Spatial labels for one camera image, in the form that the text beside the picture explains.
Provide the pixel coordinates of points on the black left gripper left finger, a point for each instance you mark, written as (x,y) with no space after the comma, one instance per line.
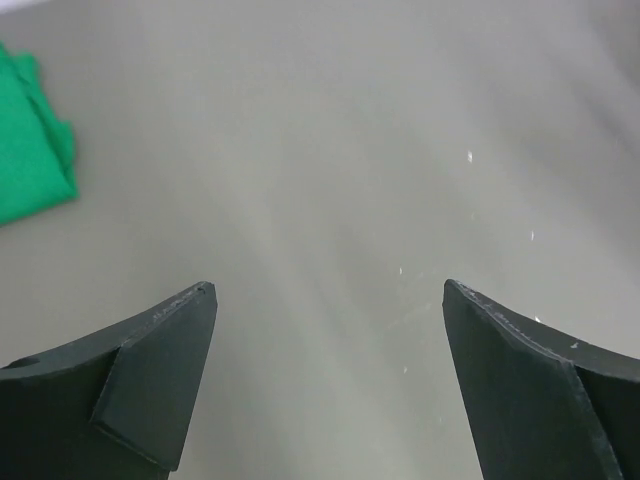
(115,404)

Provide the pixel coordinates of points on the folded green t-shirt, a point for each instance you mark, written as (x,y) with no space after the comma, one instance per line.
(37,147)

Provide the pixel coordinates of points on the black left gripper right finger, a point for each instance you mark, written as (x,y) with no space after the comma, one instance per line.
(541,404)

